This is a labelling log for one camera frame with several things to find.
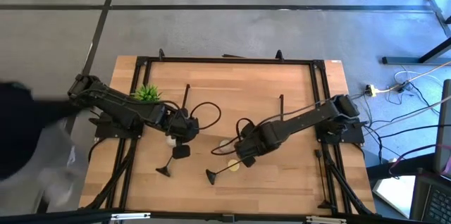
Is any dark laptop with keyboard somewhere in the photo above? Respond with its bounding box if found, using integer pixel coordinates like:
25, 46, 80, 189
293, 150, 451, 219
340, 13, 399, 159
409, 174, 451, 224

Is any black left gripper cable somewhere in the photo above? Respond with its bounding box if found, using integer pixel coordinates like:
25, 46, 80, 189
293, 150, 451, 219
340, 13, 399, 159
189, 101, 222, 130

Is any black floor cable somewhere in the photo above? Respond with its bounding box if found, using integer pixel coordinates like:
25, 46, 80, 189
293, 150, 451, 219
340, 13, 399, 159
362, 123, 451, 141

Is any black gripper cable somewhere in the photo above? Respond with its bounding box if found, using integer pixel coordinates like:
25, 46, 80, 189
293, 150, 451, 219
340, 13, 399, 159
210, 117, 254, 156
189, 101, 222, 130

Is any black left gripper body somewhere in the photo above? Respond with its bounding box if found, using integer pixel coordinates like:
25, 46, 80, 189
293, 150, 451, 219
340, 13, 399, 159
162, 106, 201, 161

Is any grey desk leg frame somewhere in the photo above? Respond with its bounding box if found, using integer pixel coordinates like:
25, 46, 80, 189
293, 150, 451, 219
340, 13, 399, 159
382, 0, 451, 66

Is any black aluminium rig frame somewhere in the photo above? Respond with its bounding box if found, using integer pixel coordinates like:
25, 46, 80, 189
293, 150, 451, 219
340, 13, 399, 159
0, 48, 451, 224

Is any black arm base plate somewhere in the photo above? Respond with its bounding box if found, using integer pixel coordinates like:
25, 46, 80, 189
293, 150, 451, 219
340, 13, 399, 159
88, 111, 144, 139
314, 116, 366, 144

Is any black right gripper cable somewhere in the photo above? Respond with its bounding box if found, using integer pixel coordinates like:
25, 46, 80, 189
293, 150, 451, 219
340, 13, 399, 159
210, 117, 254, 156

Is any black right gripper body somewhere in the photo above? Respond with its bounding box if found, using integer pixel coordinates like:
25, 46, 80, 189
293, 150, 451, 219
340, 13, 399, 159
234, 121, 283, 168

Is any dark monitor edge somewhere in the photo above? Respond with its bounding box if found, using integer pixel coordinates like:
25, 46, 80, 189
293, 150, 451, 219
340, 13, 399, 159
433, 78, 451, 175

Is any yellow candle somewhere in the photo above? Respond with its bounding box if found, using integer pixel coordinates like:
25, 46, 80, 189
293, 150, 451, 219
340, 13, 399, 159
227, 158, 241, 173

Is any white flat board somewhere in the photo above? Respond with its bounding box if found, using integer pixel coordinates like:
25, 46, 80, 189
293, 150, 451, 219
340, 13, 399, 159
372, 175, 417, 219

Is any person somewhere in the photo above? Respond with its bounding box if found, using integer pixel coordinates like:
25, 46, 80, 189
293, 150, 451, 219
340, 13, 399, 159
0, 81, 84, 214

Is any white floor cable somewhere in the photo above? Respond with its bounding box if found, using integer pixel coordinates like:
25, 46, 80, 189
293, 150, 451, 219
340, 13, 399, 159
393, 68, 445, 89

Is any silver metal bracket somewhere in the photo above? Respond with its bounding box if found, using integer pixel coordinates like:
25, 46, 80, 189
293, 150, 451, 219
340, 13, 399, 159
305, 216, 348, 224
110, 212, 152, 221

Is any green plant in white pot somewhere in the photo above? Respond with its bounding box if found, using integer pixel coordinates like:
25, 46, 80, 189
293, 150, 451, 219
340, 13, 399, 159
132, 83, 163, 112

